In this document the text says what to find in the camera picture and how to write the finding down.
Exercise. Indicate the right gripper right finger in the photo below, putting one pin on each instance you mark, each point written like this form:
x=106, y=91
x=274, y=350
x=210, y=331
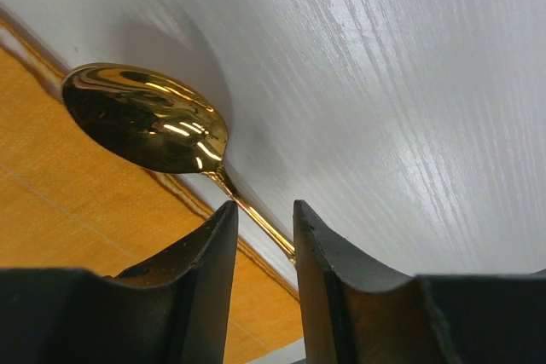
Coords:
x=356, y=309

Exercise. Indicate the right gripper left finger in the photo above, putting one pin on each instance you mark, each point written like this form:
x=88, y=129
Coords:
x=170, y=308

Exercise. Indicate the gold ornate spoon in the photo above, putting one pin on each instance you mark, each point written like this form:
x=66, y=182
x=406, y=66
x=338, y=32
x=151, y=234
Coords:
x=158, y=123

